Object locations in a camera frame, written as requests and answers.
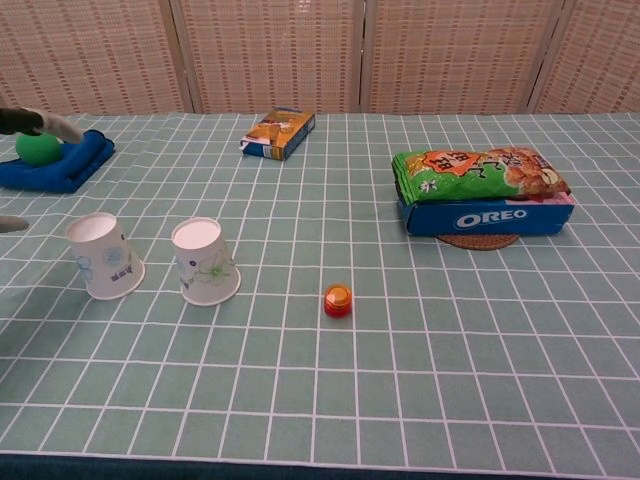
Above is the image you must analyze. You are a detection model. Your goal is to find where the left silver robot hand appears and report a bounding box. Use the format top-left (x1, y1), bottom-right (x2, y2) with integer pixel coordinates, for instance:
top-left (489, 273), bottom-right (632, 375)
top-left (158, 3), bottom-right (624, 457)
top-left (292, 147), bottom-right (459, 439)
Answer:
top-left (0, 106), bottom-right (84, 235)

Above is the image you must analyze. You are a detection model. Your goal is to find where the white paper cup blue print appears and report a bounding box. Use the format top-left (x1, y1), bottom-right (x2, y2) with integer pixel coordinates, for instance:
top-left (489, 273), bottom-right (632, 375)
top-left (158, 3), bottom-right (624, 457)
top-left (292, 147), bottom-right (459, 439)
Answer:
top-left (65, 212), bottom-right (146, 301)

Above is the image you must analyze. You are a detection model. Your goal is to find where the white paper cup green flower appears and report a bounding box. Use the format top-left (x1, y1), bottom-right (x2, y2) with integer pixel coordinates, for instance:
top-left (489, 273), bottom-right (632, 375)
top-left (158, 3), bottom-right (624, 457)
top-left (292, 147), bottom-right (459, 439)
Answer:
top-left (170, 216), bottom-right (242, 307)

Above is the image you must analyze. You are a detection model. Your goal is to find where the green ball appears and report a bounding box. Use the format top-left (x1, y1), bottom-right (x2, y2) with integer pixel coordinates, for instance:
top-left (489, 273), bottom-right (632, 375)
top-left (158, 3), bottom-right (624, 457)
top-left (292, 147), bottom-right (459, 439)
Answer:
top-left (14, 132), bottom-right (63, 168)

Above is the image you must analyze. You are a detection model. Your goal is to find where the blue folded cloth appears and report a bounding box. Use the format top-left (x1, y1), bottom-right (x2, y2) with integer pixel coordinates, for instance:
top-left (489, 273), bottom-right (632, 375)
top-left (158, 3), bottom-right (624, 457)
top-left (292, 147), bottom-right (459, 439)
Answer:
top-left (0, 128), bottom-right (116, 194)

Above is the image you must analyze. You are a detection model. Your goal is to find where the blue yellow snack box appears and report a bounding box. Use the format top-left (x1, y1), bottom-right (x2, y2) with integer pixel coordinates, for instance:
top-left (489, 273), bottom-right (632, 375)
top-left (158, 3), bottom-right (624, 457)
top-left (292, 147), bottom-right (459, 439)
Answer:
top-left (239, 106), bottom-right (317, 162)

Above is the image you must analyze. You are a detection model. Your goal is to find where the bamboo folding screen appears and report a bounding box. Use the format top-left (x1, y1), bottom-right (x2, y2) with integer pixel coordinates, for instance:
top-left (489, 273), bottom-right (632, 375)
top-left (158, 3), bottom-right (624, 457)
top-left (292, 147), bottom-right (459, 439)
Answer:
top-left (0, 0), bottom-right (640, 121)

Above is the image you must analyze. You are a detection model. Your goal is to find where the orange bottle cap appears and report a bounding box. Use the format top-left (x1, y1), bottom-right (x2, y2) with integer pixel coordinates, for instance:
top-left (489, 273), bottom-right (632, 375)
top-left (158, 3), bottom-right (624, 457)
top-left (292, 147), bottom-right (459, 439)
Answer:
top-left (322, 283), bottom-right (353, 319)

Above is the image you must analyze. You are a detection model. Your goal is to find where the green checked tablecloth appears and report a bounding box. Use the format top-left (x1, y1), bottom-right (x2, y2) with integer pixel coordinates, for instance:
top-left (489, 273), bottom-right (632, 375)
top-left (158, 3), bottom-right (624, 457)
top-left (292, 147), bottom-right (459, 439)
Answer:
top-left (0, 112), bottom-right (640, 464)

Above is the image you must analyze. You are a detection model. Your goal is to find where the green snack bag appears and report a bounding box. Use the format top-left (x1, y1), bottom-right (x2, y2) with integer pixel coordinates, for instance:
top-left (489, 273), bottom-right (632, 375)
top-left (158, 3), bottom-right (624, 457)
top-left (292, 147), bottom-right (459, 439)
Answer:
top-left (391, 146), bottom-right (572, 204)

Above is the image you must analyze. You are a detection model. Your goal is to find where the round woven coaster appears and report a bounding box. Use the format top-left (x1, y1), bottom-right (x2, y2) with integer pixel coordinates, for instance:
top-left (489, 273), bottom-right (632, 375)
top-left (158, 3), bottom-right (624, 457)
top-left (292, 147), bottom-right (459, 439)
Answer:
top-left (438, 232), bottom-right (520, 253)

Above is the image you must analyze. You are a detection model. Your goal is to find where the blue Oreo cookie box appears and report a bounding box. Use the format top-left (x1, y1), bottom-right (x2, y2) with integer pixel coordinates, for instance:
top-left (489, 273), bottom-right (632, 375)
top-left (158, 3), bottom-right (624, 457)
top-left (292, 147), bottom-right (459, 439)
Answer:
top-left (397, 192), bottom-right (576, 237)

